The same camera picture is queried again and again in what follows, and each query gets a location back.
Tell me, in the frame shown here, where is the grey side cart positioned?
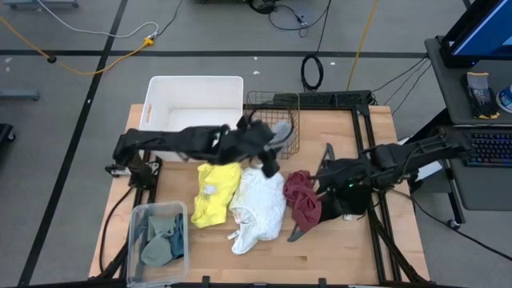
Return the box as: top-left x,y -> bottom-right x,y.
423,35 -> 512,231

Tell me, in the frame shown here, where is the grey black work glove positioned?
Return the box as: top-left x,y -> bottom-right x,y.
459,71 -> 501,120

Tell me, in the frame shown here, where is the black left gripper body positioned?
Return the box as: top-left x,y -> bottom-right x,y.
218,115 -> 282,180

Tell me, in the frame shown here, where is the white paper sheet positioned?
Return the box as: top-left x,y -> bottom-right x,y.
399,138 -> 439,182

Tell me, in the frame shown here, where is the white floor cable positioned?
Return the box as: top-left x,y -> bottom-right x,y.
35,0 -> 160,40

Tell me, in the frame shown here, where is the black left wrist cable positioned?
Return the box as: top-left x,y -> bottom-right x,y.
247,102 -> 300,135

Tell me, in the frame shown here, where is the black cable tangle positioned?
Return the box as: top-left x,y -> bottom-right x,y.
247,0 -> 333,39

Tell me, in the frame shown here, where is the computer monitor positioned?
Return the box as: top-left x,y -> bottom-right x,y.
438,0 -> 512,69

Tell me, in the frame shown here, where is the black caster wheel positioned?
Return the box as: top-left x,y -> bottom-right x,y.
0,122 -> 17,144

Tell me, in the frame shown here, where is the grey triangular metal stand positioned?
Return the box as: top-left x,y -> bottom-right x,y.
286,142 -> 337,243

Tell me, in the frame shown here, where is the black backlit keyboard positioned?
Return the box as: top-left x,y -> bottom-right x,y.
466,132 -> 512,167

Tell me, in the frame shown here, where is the thin black power cable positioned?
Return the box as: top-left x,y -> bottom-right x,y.
370,58 -> 429,94

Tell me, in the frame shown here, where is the white blue round container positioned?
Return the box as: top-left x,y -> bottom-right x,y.
495,83 -> 512,114

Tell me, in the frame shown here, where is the long grey furniture foot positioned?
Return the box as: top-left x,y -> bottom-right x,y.
2,0 -> 80,10

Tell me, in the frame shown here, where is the light grey cloth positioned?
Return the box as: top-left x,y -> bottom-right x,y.
267,121 -> 294,152

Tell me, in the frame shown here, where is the maroon cloth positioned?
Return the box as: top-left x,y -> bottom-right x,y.
282,170 -> 323,234

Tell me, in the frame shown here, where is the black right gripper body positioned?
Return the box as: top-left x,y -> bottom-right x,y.
315,158 -> 378,193

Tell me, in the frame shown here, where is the sage green cloth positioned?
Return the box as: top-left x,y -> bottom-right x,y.
140,214 -> 177,268

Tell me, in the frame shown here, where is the large black cloth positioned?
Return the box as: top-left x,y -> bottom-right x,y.
318,183 -> 374,223

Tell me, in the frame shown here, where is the teal blue cloth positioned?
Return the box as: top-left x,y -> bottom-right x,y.
170,214 -> 186,260

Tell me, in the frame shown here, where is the clear plastic container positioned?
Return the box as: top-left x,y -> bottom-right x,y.
126,200 -> 190,288

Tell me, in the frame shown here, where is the white lace cloth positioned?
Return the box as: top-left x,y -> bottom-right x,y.
227,166 -> 287,256

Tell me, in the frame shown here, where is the copper wire basket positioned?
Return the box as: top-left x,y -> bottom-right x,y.
242,90 -> 301,161

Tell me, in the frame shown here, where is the yellow extension cable with plug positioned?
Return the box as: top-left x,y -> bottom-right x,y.
0,15 -> 155,77

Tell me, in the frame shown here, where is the yellow cloth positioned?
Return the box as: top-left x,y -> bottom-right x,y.
190,162 -> 243,230

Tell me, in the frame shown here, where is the coiled black cable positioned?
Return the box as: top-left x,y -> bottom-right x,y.
299,54 -> 325,93

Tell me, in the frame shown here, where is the black aluminium rig frame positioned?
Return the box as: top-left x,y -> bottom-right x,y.
90,102 -> 431,288

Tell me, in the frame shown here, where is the straight yellow floor cable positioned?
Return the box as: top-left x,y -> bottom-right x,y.
346,0 -> 380,92

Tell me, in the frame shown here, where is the white plastic bin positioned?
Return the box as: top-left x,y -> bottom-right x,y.
137,75 -> 245,163

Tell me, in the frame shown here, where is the black right arm floor cable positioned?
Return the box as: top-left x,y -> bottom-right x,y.
390,187 -> 512,263

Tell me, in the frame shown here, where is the black left arm base cable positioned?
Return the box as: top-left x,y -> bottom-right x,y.
98,186 -> 135,273

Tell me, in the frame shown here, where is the short grey furniture foot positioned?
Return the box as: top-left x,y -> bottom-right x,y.
0,90 -> 41,102

